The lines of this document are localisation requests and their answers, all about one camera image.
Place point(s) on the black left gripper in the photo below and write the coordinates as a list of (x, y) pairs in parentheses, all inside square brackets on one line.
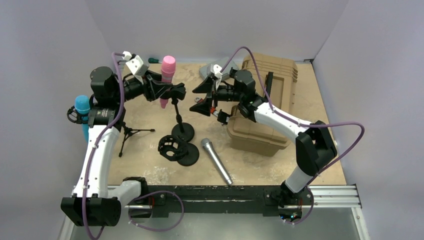
[(150, 86)]

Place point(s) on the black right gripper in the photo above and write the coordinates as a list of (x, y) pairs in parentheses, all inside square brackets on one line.
[(205, 106)]

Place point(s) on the black clip microphone stand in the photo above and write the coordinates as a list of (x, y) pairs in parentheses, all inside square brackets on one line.
[(183, 130)]

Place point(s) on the pink microphone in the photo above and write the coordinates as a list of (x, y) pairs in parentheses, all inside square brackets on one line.
[(168, 68)]

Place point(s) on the black tripod shock mount stand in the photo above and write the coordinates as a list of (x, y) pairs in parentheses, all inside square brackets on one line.
[(75, 118)]

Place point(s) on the blue microphone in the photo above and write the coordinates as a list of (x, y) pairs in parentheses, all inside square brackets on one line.
[(82, 107)]

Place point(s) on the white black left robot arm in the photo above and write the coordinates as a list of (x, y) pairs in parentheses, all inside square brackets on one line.
[(91, 203)]

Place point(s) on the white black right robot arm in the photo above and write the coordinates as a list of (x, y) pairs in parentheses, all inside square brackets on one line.
[(314, 145)]

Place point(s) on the silver microphone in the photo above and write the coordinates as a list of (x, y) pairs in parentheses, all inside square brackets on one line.
[(208, 146)]

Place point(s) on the red adjustable wrench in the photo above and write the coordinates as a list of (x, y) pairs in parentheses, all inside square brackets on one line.
[(213, 111)]

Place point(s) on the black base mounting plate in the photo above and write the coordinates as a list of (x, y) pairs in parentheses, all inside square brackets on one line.
[(266, 200)]

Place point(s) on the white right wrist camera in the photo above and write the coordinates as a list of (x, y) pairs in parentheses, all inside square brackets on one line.
[(217, 71)]

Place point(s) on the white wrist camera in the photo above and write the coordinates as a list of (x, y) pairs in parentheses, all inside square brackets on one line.
[(217, 71), (137, 66)]

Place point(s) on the green handled screwdriver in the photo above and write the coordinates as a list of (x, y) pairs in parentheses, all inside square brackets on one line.
[(152, 60)]

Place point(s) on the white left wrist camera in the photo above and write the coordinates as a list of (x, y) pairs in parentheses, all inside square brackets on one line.
[(137, 66)]

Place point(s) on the black round shock mount stand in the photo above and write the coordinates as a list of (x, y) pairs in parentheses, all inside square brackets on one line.
[(176, 149)]

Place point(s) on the aluminium frame rail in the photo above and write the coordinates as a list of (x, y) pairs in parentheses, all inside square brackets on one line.
[(322, 196)]

